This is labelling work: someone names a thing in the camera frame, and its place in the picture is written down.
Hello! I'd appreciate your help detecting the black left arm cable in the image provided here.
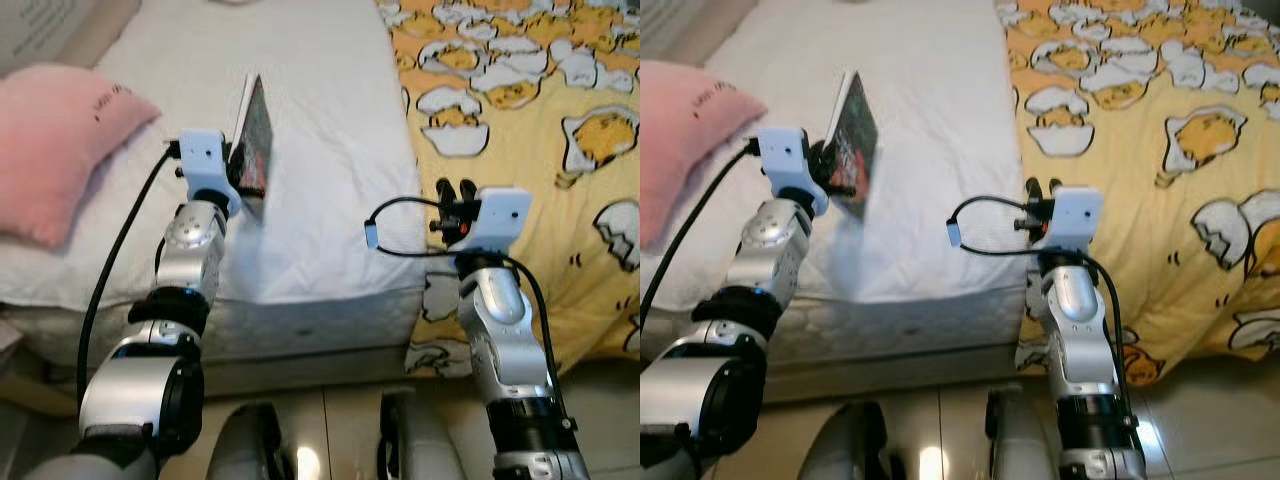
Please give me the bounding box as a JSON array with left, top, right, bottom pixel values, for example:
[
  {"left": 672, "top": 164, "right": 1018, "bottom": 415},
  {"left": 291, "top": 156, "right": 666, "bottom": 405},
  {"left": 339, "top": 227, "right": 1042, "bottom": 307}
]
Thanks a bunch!
[
  {"left": 640, "top": 145, "right": 761, "bottom": 331},
  {"left": 78, "top": 145, "right": 181, "bottom": 401}
]

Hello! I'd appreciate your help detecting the pink pillow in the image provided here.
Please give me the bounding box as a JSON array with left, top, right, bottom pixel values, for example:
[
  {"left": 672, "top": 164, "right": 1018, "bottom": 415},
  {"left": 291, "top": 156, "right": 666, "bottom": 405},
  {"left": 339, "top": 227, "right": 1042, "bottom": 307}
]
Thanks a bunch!
[
  {"left": 640, "top": 60, "right": 771, "bottom": 251},
  {"left": 0, "top": 65, "right": 161, "bottom": 249}
]

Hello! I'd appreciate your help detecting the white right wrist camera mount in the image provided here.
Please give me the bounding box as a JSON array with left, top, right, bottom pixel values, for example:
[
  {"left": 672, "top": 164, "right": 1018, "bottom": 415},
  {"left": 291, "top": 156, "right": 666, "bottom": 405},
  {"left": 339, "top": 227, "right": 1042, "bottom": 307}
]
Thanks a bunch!
[
  {"left": 1040, "top": 187, "right": 1104, "bottom": 254},
  {"left": 470, "top": 187, "right": 533, "bottom": 256}
]

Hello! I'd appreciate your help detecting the yellow egg print blanket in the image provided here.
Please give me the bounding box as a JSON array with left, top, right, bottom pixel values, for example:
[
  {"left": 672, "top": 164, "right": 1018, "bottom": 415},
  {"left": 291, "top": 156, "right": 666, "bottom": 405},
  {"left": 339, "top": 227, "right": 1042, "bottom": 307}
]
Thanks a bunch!
[
  {"left": 375, "top": 0, "right": 641, "bottom": 379},
  {"left": 995, "top": 0, "right": 1280, "bottom": 386}
]

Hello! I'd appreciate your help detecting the grey printed board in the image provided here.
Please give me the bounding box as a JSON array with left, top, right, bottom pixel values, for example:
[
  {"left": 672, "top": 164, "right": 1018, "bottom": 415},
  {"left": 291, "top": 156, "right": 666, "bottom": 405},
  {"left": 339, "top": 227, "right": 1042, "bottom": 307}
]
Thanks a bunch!
[{"left": 0, "top": 0, "right": 141, "bottom": 76}]

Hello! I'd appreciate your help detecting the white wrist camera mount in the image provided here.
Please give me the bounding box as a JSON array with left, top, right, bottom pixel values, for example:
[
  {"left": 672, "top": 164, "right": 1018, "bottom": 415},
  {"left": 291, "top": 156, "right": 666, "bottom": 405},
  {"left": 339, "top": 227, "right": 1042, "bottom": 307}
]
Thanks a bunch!
[
  {"left": 470, "top": 187, "right": 533, "bottom": 256},
  {"left": 757, "top": 127, "right": 829, "bottom": 216},
  {"left": 178, "top": 130, "right": 241, "bottom": 216},
  {"left": 1040, "top": 187, "right": 1104, "bottom": 254}
]

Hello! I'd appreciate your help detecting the white mattress bed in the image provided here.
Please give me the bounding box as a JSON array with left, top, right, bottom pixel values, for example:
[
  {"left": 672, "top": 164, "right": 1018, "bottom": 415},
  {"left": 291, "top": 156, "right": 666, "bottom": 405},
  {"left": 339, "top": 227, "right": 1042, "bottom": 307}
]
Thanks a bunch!
[
  {"left": 0, "top": 0, "right": 431, "bottom": 396},
  {"left": 640, "top": 0, "right": 1031, "bottom": 396}
]

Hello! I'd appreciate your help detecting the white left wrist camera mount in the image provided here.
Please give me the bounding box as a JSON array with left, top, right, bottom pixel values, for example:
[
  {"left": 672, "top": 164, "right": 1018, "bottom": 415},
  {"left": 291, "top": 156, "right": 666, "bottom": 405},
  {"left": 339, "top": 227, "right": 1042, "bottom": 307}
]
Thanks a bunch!
[
  {"left": 178, "top": 130, "right": 241, "bottom": 216},
  {"left": 757, "top": 127, "right": 829, "bottom": 216}
]

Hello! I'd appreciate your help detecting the grey robot left leg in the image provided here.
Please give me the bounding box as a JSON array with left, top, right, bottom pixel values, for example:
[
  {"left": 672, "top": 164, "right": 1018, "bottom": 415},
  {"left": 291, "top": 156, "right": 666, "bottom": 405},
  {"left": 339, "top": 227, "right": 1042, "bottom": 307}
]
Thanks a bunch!
[
  {"left": 800, "top": 400, "right": 906, "bottom": 480},
  {"left": 205, "top": 400, "right": 296, "bottom": 480}
]

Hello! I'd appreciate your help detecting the book with dark photo cover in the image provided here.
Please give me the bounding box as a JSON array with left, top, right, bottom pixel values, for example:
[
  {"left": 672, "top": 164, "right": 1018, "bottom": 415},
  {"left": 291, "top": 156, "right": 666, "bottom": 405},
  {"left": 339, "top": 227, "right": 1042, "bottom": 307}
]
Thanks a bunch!
[
  {"left": 822, "top": 68, "right": 881, "bottom": 221},
  {"left": 228, "top": 72, "right": 274, "bottom": 219}
]

